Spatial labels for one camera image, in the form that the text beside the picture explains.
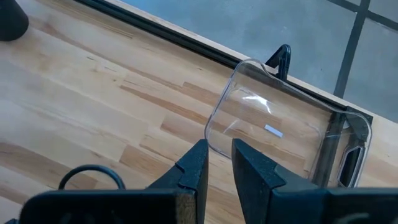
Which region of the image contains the clear plastic basket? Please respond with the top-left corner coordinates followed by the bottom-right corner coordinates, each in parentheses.
top-left (204, 58), bottom-right (373, 189)

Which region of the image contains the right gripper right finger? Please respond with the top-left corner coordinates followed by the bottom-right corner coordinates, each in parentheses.
top-left (231, 139), bottom-right (328, 224)

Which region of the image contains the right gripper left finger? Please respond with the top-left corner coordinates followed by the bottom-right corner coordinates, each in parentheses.
top-left (146, 139), bottom-right (209, 224)

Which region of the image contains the black rounded object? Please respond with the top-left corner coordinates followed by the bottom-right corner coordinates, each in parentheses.
top-left (0, 0), bottom-right (29, 42)

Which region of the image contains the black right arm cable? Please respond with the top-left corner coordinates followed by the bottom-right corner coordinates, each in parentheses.
top-left (58, 164), bottom-right (126, 190)

